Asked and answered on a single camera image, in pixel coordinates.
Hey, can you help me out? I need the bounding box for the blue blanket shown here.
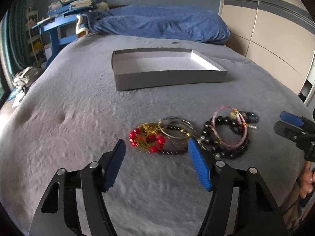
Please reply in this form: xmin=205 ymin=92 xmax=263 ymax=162
xmin=76 ymin=5 xmax=230 ymax=44

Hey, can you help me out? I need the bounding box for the grey bag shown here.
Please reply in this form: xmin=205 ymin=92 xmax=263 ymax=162
xmin=12 ymin=67 xmax=44 ymax=93

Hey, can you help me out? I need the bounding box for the patterned trouser leg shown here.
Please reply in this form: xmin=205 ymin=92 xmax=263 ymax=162
xmin=280 ymin=178 xmax=314 ymax=235

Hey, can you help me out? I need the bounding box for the silver bangle set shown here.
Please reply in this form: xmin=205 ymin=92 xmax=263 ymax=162
xmin=157 ymin=116 xmax=195 ymax=147

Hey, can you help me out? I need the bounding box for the person's right hand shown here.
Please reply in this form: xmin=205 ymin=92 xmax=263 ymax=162
xmin=299 ymin=161 xmax=314 ymax=199

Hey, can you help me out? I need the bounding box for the dark bead bracelet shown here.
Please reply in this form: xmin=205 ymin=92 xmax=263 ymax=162
xmin=200 ymin=115 xmax=250 ymax=160

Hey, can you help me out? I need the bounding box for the pink cord bracelet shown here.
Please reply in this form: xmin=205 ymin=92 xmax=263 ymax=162
xmin=212 ymin=105 xmax=248 ymax=149

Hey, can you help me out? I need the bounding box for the beige wardrobe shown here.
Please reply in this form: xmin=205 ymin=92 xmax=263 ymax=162
xmin=219 ymin=0 xmax=314 ymax=104

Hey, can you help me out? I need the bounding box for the grey shallow cardboard box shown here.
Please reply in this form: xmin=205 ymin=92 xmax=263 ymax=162
xmin=112 ymin=47 xmax=227 ymax=91

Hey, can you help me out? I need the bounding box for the white plush toy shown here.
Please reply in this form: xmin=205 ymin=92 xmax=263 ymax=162
xmin=96 ymin=2 xmax=109 ymax=11

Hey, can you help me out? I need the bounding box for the blue desk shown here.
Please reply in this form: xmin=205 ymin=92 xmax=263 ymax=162
xmin=32 ymin=0 xmax=97 ymax=67

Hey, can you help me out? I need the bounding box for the grey bed cover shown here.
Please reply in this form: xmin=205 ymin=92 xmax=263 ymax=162
xmin=1 ymin=34 xmax=311 ymax=235

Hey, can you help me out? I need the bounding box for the white shelf rack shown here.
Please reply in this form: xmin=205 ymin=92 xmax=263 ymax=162
xmin=26 ymin=7 xmax=46 ymax=68

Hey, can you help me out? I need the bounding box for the dark brown gold charm bracelet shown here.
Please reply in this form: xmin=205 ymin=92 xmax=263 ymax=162
xmin=155 ymin=124 xmax=193 ymax=156

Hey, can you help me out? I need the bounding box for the red bead gold bracelet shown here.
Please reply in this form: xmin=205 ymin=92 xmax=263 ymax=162
xmin=129 ymin=122 xmax=167 ymax=154

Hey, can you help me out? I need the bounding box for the teal curtain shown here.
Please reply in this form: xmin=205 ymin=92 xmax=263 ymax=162
xmin=1 ymin=0 xmax=31 ymax=90

